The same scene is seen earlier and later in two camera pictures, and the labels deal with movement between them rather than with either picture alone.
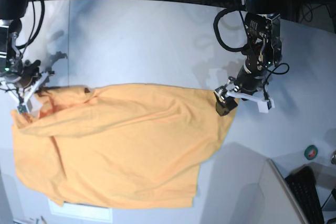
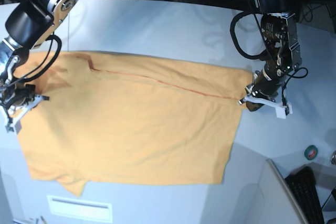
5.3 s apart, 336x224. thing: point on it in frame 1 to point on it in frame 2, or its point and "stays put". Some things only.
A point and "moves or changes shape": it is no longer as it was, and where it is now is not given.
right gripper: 248,83 to 261,87
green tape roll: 311,152 stays put
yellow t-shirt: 117,146 moves or changes shape
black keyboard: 303,182 stays put
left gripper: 28,74 to 19,94
